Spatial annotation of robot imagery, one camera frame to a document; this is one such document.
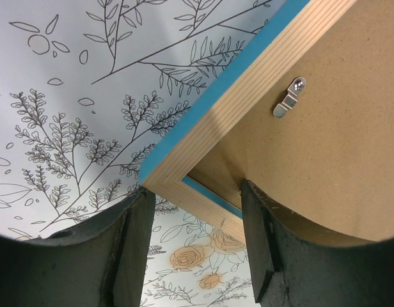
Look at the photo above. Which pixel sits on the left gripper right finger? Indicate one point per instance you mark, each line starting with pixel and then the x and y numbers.
pixel 296 262

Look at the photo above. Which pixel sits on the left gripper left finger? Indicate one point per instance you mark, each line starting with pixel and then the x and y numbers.
pixel 98 262

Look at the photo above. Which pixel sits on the blue picture frame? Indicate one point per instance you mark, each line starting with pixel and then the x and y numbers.
pixel 306 112

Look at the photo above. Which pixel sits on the floral patterned table mat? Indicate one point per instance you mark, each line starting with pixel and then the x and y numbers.
pixel 87 90

